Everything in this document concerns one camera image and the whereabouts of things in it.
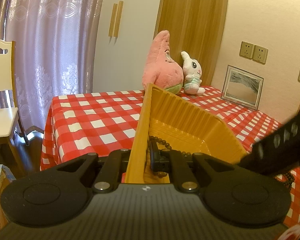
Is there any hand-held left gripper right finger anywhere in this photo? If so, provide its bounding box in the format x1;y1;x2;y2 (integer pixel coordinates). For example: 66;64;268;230
149;139;242;193

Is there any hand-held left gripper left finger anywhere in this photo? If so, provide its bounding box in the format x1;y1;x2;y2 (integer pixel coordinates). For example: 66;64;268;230
50;149;132;193

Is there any dark bead necklace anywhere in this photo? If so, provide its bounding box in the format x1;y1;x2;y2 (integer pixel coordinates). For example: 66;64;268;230
149;135;192;178

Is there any brown bead bracelet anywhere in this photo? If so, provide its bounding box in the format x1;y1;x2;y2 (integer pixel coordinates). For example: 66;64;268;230
274;171;296;193

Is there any yellow plastic tray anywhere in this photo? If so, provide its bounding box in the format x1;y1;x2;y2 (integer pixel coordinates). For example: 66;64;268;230
125;82;248;184

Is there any red white checkered tablecloth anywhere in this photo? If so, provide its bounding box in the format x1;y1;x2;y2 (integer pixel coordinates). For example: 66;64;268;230
40;85;300;228

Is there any pink starfish plush toy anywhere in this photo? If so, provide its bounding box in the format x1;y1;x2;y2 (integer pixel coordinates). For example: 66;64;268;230
142;30;184;92

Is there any white rabbit plush toy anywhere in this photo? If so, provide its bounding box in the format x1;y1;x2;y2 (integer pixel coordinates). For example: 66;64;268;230
180;51;205;95

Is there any cardboard box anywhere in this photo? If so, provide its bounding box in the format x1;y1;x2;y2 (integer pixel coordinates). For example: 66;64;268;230
0;166;17;230

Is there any white wooden chair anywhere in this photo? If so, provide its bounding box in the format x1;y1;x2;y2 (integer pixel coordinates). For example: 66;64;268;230
0;40;28;160

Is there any white wardrobe door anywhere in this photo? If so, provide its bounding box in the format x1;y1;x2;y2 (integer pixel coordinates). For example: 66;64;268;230
90;0;165;93

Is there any lilac patterned curtain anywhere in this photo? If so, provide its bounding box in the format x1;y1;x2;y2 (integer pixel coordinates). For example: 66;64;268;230
0;0;108;130

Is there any wooden wardrobe side panel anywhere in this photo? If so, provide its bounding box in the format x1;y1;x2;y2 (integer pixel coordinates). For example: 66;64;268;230
154;0;230;85

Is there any sand art picture frame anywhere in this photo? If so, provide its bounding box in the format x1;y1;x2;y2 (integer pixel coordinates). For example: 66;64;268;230
221;65;264;110

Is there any beige wall socket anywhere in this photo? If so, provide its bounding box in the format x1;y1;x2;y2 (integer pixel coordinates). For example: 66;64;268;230
239;41;255;59
252;45;269;64

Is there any wooden wardrobe handle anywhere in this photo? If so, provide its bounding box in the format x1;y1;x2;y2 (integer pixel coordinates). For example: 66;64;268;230
114;1;124;43
108;4;118;43

